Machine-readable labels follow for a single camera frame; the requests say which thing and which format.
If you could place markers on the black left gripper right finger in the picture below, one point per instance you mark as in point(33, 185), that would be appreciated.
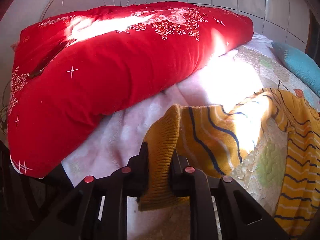
point(219, 207)

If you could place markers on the turquoise knit pillow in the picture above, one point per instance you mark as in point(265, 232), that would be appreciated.
point(299, 63)

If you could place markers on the yellow striped knit sweater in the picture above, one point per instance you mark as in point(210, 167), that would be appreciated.
point(213, 140)

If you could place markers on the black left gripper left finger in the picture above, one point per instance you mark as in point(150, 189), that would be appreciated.
point(97, 208)

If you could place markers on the red floral quilt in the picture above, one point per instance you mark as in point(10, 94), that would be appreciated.
point(73, 69)

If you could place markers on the heart patterned quilted bedspread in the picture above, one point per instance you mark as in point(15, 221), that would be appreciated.
point(282, 172)

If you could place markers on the pink fluffy blanket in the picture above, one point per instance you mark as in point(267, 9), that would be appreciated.
point(119, 136)

